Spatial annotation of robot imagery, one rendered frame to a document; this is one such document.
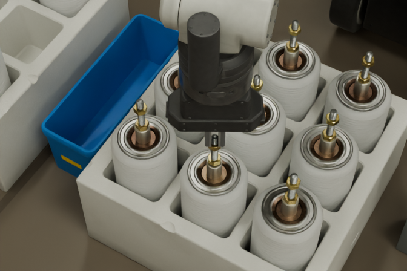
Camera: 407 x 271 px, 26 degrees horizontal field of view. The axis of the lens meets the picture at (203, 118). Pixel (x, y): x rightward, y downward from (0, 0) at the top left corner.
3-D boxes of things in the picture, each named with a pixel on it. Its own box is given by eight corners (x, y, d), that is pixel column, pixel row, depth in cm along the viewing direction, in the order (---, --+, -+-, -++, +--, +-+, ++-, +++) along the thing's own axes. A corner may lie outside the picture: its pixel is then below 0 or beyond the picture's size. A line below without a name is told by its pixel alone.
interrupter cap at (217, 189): (216, 207, 121) (216, 204, 121) (175, 175, 124) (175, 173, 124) (251, 172, 124) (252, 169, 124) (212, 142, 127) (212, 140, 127)
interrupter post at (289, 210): (294, 221, 120) (295, 208, 117) (277, 215, 120) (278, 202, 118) (300, 207, 121) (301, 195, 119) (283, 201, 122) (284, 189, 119)
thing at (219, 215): (215, 273, 135) (217, 215, 120) (169, 235, 139) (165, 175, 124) (255, 231, 139) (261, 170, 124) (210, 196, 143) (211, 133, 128)
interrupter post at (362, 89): (352, 85, 133) (355, 72, 131) (368, 86, 133) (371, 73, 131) (352, 98, 132) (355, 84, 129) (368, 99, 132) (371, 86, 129)
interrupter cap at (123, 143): (163, 113, 130) (163, 111, 130) (174, 155, 126) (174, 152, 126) (112, 123, 129) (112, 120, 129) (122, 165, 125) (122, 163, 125)
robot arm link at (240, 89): (164, 143, 110) (160, 85, 100) (167, 82, 115) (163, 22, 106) (265, 144, 110) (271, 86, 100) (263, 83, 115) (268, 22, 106)
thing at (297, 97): (280, 95, 155) (289, 27, 140) (321, 127, 150) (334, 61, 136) (242, 126, 151) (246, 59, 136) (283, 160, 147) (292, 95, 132)
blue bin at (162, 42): (142, 52, 169) (137, 10, 159) (190, 76, 166) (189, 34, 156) (47, 166, 154) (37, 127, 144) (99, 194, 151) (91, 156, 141)
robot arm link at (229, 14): (189, 20, 106) (188, -49, 97) (277, 39, 104) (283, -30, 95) (161, 92, 100) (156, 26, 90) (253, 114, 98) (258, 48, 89)
